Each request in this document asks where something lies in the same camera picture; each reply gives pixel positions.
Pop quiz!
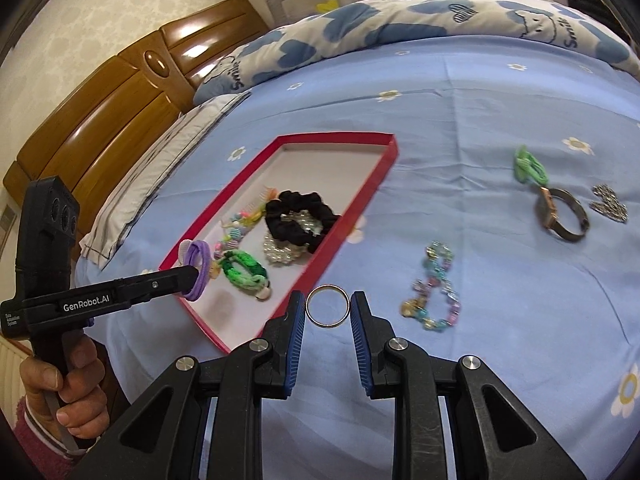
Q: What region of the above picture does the colourful bead bracelet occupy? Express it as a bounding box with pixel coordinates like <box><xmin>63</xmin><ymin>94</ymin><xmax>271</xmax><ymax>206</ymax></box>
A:
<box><xmin>215</xmin><ymin>210</ymin><xmax>261</xmax><ymax>261</ymax></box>

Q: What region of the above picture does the green hair clip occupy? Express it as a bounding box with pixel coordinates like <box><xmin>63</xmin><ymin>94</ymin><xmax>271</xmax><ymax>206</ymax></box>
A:
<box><xmin>513</xmin><ymin>145</ymin><xmax>550</xmax><ymax>185</ymax></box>

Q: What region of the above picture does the green braided hair tie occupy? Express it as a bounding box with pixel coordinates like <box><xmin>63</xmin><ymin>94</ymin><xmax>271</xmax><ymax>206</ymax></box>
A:
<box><xmin>217</xmin><ymin>250</ymin><xmax>273</xmax><ymax>302</ymax></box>

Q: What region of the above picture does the red shallow cardboard box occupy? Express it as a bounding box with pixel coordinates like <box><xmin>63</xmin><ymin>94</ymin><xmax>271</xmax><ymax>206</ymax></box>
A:
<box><xmin>159</xmin><ymin>132</ymin><xmax>400</xmax><ymax>355</ymax></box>

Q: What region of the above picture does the white striped pillow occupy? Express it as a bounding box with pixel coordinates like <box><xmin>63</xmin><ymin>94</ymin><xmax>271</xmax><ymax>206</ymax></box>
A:
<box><xmin>77</xmin><ymin>91</ymin><xmax>253</xmax><ymax>267</ymax></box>

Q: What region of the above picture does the purple hair tie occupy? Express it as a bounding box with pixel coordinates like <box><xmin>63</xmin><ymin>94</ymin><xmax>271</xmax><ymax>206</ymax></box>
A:
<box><xmin>181</xmin><ymin>240</ymin><xmax>223</xmax><ymax>302</ymax></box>

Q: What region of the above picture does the wooden headboard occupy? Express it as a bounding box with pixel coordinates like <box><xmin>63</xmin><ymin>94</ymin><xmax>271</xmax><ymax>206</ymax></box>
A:
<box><xmin>2</xmin><ymin>0</ymin><xmax>271</xmax><ymax>261</ymax></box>

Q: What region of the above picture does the rose gold wristwatch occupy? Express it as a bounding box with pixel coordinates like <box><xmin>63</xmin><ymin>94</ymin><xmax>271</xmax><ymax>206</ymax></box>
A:
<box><xmin>535</xmin><ymin>186</ymin><xmax>590</xmax><ymax>243</ymax></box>

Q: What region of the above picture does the pastel chain bracelet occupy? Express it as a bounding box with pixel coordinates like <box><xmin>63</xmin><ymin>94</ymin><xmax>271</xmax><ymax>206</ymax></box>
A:
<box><xmin>400</xmin><ymin>241</ymin><xmax>461</xmax><ymax>332</ymax></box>

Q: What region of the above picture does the white radiator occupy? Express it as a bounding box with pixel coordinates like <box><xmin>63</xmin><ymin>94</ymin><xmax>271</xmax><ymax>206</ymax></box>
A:
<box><xmin>0</xmin><ymin>337</ymin><xmax>26</xmax><ymax>411</ymax></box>

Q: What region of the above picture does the black velvet scrunchie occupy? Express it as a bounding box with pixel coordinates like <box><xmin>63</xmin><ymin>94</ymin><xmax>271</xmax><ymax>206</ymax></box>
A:
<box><xmin>264</xmin><ymin>190</ymin><xmax>342</xmax><ymax>256</ymax></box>

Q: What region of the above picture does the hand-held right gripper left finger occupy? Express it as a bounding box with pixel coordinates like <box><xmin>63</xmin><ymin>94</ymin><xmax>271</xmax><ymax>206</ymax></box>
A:
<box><xmin>67</xmin><ymin>290</ymin><xmax>307</xmax><ymax>480</ymax></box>

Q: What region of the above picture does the person's left forearm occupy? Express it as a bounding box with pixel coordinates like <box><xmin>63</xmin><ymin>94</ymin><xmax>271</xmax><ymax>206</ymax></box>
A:
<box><xmin>10</xmin><ymin>395</ymin><xmax>101</xmax><ymax>480</ymax></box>

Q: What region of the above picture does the blue flowered bedsheet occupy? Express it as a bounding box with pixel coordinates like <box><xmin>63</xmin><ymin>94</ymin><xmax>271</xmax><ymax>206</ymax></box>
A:
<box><xmin>75</xmin><ymin>42</ymin><xmax>640</xmax><ymax>480</ymax></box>

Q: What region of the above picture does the person's left hand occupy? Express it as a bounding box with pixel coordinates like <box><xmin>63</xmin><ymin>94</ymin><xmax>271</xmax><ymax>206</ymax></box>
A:
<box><xmin>19</xmin><ymin>337</ymin><xmax>111</xmax><ymax>453</ymax></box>

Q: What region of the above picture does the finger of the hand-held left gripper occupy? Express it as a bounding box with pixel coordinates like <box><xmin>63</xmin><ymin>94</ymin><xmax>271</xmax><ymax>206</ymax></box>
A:
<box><xmin>117</xmin><ymin>266</ymin><xmax>201</xmax><ymax>306</ymax></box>

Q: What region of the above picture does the clear hair comb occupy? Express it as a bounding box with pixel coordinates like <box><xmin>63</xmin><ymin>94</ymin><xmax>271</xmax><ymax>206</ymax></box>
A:
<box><xmin>235</xmin><ymin>187</ymin><xmax>278</xmax><ymax>223</ymax></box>

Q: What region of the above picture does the white pearl hair tie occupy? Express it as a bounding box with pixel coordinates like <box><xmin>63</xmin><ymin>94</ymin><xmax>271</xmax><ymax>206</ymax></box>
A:
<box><xmin>263</xmin><ymin>212</ymin><xmax>323</xmax><ymax>266</ymax></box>

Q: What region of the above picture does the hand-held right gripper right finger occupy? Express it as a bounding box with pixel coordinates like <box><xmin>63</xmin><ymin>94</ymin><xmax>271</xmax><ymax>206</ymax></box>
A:
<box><xmin>350</xmin><ymin>290</ymin><xmax>588</xmax><ymax>480</ymax></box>

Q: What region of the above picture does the white blue printed quilt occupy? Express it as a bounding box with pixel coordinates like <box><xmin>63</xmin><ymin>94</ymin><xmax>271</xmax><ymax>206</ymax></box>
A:
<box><xmin>192</xmin><ymin>0</ymin><xmax>640</xmax><ymax>106</ymax></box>

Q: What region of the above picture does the silver ring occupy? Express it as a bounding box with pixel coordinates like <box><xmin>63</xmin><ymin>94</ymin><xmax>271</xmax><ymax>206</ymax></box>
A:
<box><xmin>305</xmin><ymin>285</ymin><xmax>351</xmax><ymax>328</ymax></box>

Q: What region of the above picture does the silver glitter hair clip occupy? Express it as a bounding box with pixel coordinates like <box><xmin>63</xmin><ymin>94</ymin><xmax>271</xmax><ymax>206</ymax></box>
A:
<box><xmin>590</xmin><ymin>184</ymin><xmax>630</xmax><ymax>223</ymax></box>

